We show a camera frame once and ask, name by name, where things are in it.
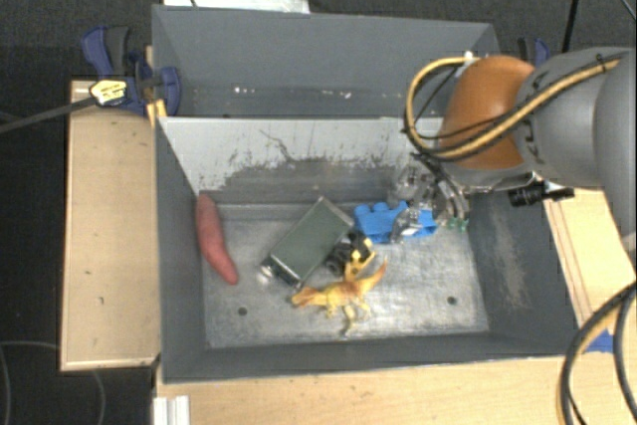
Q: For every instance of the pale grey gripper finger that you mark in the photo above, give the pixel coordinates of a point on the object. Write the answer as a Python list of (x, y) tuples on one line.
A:
[(405, 186), (409, 225)]

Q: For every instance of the blue toy brick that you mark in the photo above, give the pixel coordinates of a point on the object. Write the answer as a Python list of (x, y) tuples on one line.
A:
[(375, 221)]

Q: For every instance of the black and yellow toy vehicle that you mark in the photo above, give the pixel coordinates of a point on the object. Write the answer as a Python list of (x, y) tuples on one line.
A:
[(351, 254)]

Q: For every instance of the yellow toy dinosaur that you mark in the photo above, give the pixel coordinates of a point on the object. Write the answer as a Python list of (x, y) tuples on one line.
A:
[(343, 291)]

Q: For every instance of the dark green flat block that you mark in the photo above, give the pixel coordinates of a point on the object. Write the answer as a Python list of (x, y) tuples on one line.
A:
[(311, 241)]

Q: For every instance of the small clear round thing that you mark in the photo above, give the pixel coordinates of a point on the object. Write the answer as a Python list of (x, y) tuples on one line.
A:
[(264, 275)]

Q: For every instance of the grey metal bin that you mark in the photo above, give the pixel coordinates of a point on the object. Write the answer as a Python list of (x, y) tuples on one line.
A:
[(308, 64)]

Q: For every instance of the pink toy sweet potato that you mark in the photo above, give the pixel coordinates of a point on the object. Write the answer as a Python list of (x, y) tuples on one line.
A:
[(211, 234)]

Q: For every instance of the pale wood flat board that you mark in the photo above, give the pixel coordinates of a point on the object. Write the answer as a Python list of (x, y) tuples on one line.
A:
[(112, 239)]

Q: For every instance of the black cylinder on white bracket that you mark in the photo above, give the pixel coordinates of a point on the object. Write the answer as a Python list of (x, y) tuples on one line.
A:
[(527, 195)]

